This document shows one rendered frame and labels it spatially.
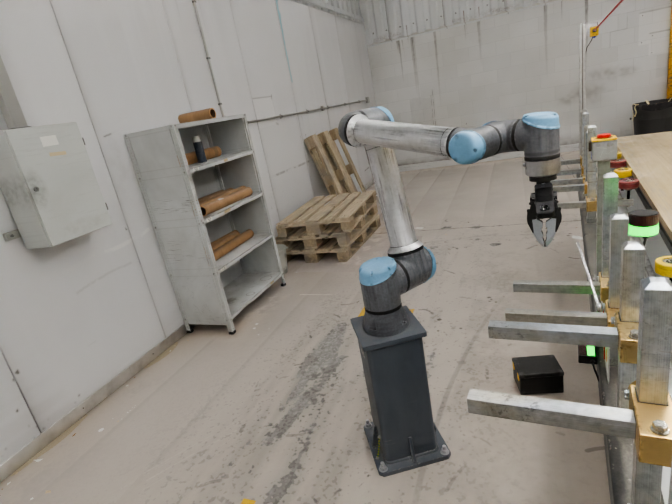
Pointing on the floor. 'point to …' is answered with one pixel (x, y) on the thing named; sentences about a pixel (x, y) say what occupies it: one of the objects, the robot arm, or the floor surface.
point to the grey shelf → (205, 288)
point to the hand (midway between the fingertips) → (544, 243)
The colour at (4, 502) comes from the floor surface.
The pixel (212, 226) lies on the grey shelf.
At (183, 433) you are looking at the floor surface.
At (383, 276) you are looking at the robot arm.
